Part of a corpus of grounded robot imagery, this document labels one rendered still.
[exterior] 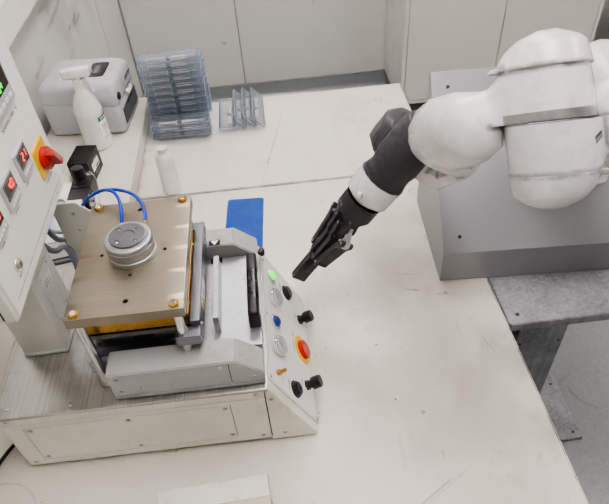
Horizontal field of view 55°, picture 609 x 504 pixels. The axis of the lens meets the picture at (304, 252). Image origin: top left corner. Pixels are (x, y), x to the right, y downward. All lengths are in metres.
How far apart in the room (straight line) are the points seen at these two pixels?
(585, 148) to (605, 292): 0.74
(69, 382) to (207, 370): 0.26
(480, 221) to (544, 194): 0.59
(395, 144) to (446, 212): 0.37
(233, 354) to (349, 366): 0.35
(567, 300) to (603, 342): 0.97
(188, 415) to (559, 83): 0.77
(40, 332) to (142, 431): 0.25
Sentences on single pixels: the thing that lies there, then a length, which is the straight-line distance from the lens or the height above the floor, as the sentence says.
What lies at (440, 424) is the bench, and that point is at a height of 0.75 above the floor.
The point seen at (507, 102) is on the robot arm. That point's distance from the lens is 0.79.
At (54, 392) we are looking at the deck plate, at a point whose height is 0.93.
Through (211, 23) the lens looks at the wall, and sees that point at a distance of 3.45.
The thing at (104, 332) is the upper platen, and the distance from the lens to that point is 1.01.
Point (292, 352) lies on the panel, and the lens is 1.16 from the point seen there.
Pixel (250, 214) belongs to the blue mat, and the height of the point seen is 0.75.
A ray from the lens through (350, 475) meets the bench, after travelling 1.12.
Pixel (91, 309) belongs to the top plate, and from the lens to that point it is 0.94.
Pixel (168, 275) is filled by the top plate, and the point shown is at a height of 1.11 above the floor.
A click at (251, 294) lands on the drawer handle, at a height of 1.01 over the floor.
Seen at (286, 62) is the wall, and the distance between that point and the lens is 3.55.
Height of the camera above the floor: 1.77
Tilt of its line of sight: 44 degrees down
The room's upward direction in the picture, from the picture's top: 5 degrees counter-clockwise
